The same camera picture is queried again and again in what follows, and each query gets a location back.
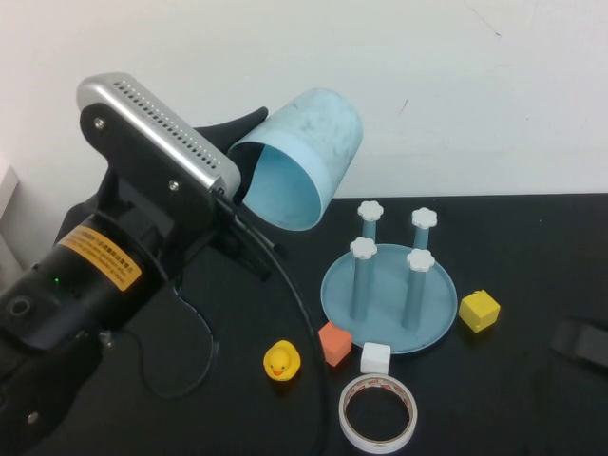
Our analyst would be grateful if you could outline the yellow foam cube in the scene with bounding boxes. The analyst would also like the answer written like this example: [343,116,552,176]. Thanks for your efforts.
[457,289,502,334]

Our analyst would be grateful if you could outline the silver perforated wrist camera box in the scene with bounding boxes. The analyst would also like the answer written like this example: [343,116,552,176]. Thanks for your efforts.
[76,71,242,224]

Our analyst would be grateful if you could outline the thin black cable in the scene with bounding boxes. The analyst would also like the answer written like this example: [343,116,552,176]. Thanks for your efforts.
[102,283,220,401]

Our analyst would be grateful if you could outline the blue cup stand white caps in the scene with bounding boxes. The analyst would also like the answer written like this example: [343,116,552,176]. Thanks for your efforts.
[320,200,459,355]

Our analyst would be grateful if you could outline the white tape roll red print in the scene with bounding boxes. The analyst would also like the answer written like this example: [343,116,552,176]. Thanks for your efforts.
[338,372,418,453]

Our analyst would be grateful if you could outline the white foam cube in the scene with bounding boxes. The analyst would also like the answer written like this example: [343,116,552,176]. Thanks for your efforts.
[359,341,392,375]

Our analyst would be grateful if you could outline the thick black cable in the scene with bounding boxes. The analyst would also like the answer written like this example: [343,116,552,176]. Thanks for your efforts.
[216,187,332,456]

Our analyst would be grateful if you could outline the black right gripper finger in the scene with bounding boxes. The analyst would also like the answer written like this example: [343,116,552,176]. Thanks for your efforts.
[550,318,608,372]

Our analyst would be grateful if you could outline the orange foam cube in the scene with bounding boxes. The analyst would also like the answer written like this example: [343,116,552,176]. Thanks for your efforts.
[317,321,353,368]

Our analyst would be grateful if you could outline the light blue plastic cup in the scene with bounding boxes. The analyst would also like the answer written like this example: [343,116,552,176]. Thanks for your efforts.
[227,86,366,233]

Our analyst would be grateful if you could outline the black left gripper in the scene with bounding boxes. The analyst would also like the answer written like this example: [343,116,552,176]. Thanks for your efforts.
[93,106,289,282]

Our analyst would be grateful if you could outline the yellow rubber duck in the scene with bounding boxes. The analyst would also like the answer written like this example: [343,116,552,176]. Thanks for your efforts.
[262,339,302,382]

